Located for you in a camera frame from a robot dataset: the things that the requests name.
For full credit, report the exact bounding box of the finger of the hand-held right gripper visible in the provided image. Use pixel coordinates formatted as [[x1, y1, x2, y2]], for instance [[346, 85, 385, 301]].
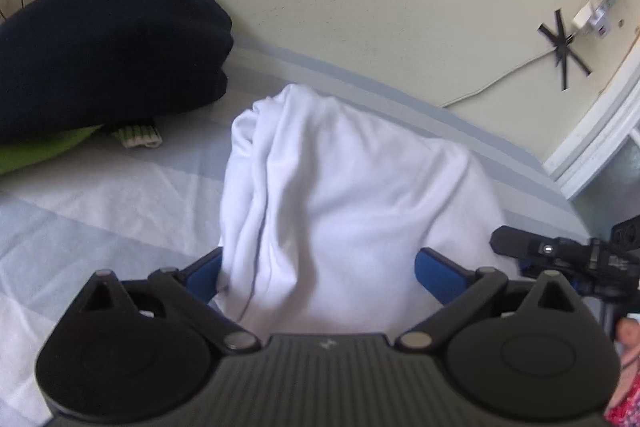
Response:
[[517, 258, 546, 280], [490, 226, 591, 265]]

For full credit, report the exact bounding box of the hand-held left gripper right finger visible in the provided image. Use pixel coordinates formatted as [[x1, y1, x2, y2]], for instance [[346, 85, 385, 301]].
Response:
[[397, 247, 583, 354]]

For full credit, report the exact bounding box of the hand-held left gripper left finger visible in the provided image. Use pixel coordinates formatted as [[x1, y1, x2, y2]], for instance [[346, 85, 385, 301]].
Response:
[[74, 248, 261, 354]]

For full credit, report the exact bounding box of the white printed t-shirt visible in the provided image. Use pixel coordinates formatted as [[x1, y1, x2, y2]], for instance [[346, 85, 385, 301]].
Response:
[[212, 83, 521, 335]]

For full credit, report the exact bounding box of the person's right hand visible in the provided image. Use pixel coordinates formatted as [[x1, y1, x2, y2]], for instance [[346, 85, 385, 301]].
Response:
[[615, 317, 640, 360]]

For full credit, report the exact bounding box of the blue and white bedsheet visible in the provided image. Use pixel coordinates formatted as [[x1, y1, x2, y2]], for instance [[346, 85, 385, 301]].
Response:
[[0, 47, 593, 427]]

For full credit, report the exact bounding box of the red patterned cloth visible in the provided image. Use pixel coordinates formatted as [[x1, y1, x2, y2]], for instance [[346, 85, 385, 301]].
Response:
[[604, 367, 640, 427]]

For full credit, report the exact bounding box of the green striped white cloth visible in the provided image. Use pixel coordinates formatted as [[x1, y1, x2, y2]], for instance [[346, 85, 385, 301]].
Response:
[[111, 119, 165, 150]]

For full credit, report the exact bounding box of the black tape cross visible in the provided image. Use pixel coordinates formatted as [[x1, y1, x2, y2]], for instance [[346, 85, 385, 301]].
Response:
[[538, 9, 592, 92]]

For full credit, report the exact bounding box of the green folded towel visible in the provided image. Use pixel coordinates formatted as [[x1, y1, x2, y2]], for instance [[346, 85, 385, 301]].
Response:
[[0, 124, 106, 178]]

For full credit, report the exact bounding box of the white power strip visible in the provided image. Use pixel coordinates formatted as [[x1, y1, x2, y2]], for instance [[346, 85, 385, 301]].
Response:
[[571, 0, 622, 40]]

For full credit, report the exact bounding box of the dark navy folded cloth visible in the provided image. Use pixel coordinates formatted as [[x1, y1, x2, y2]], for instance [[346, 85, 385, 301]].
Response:
[[0, 0, 235, 142]]

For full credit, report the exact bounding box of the white window frame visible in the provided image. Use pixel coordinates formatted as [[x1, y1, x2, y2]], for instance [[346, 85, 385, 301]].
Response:
[[542, 57, 640, 202]]

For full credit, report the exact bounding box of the white wall cable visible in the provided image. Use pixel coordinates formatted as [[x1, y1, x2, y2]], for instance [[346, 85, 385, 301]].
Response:
[[440, 48, 560, 108]]

